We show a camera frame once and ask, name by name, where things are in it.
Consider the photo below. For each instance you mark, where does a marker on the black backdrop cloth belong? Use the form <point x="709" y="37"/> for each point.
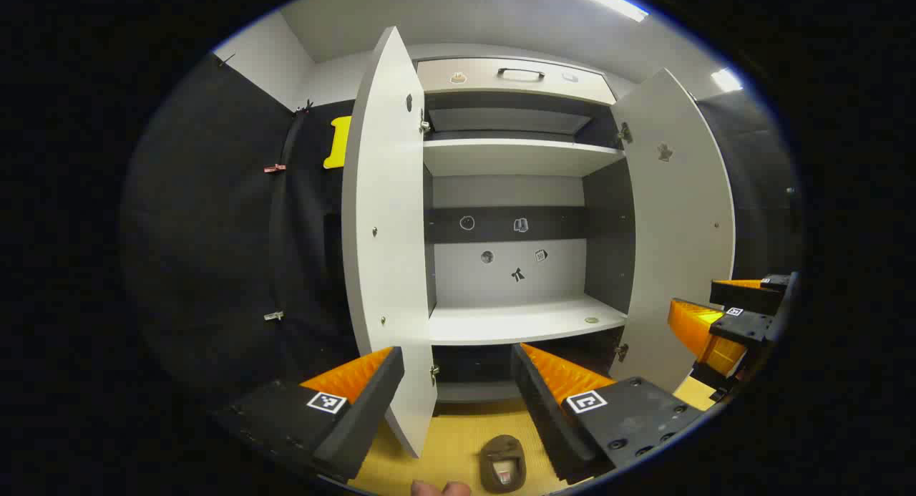
<point x="758" y="174"/>
<point x="215" y="253"/>

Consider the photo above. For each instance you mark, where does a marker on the ceiling light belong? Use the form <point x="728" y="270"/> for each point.
<point x="726" y="79"/>

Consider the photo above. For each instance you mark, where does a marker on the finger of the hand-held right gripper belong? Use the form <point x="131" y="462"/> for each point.
<point x="705" y="331"/>
<point x="744" y="295"/>

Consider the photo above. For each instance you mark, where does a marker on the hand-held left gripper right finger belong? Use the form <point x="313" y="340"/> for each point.
<point x="547" y="417"/>

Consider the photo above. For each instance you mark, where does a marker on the white cabinet door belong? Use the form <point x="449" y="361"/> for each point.
<point x="386" y="231"/>
<point x="680" y="217"/>

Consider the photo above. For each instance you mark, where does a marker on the white cabinet shelf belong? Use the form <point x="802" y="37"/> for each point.
<point x="515" y="323"/>
<point x="515" y="156"/>

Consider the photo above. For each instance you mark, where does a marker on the brown fuzzy shoe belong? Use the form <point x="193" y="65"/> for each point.
<point x="502" y="460"/>

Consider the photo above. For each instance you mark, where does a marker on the red clip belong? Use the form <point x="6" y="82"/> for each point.
<point x="275" y="168"/>

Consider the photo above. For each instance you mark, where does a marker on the white shoe cabinet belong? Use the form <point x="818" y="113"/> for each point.
<point x="501" y="274"/>

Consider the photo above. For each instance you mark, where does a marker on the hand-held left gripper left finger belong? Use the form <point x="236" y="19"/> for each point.
<point x="365" y="410"/>

